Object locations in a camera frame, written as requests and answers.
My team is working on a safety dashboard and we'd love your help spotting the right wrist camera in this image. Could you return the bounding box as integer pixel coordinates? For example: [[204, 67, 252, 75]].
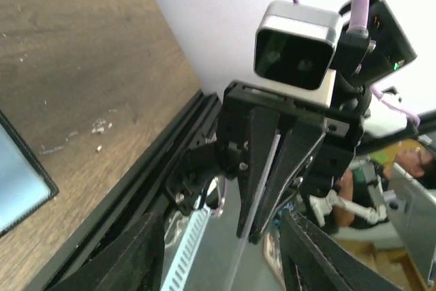
[[253, 0, 343, 108]]

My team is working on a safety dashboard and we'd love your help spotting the black leather card holder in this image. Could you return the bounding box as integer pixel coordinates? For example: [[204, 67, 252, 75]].
[[1, 114, 59, 236]]

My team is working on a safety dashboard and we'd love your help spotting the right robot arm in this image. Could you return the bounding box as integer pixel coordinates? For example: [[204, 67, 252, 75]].
[[167, 0, 416, 243]]

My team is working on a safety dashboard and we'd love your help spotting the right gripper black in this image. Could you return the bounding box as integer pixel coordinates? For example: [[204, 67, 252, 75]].
[[166, 81, 364, 244]]

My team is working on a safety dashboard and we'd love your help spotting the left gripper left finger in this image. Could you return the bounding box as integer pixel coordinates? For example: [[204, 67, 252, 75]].
[[51, 213, 165, 291]]

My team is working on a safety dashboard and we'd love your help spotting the black aluminium frame rail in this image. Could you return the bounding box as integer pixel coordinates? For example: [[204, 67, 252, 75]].
[[26, 91, 221, 290]]

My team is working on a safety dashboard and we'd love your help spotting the light blue cable duct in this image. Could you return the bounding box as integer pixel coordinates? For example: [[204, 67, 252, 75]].
[[161, 206, 212, 290]]

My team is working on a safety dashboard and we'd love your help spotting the person in background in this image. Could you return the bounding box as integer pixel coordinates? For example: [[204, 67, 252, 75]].
[[332, 147, 435, 230]]

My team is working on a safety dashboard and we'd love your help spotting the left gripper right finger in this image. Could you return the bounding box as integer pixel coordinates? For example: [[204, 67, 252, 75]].
[[281, 209, 419, 290]]

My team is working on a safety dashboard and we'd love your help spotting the white credit card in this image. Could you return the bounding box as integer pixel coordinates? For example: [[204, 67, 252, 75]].
[[223, 134, 281, 291]]

